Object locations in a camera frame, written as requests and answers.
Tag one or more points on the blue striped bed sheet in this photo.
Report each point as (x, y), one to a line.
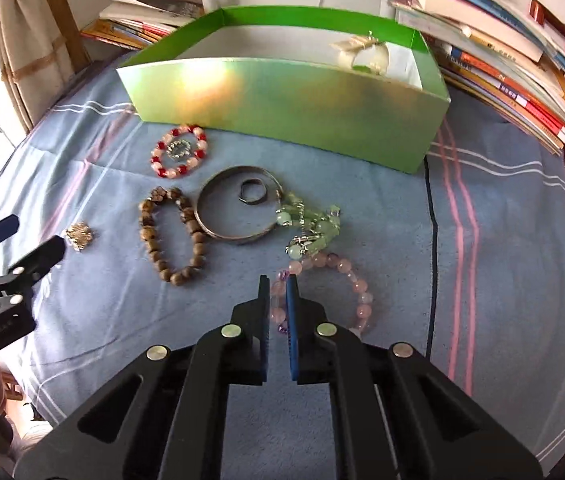
(465, 259)

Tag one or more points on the right stack of books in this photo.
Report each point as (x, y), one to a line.
(501, 55)

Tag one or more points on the silver rhinestone brooch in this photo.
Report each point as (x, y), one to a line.
(79, 235)

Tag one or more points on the white strap wrist watch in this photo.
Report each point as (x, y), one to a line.
(365, 54)

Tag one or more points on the green cardboard box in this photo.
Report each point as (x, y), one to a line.
(269, 71)

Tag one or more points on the beige curtain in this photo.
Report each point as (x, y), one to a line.
(41, 51)

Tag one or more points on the silver metal bangle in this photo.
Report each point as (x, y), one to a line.
(238, 204)

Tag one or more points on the left stack of books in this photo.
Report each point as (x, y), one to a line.
(138, 24)

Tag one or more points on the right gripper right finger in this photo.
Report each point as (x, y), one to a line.
(395, 415)

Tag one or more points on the stack of books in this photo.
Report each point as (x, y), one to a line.
(138, 24)
(501, 55)

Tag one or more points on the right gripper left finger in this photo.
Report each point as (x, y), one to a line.
(163, 416)

